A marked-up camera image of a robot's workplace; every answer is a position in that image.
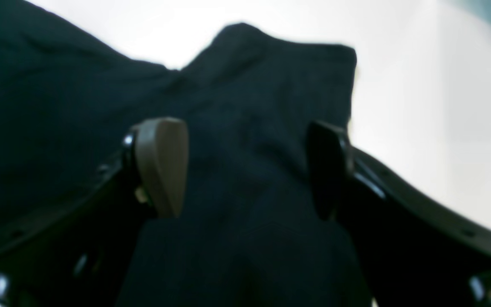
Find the black t-shirt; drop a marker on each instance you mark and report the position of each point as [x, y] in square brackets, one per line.
[248, 235]

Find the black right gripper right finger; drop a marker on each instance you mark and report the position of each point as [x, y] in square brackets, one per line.
[413, 251]

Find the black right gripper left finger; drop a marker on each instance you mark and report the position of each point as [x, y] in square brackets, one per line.
[76, 250]

